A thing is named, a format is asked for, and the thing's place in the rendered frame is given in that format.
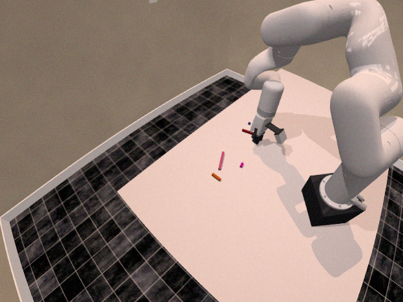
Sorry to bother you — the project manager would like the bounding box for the orange rod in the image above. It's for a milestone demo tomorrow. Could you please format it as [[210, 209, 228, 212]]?
[[212, 173, 221, 181]]

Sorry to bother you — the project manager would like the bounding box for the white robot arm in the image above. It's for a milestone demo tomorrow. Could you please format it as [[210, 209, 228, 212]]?
[[244, 0, 403, 211]]

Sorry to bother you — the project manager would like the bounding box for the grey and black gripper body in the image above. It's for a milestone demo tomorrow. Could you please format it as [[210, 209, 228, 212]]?
[[250, 111, 273, 137]]

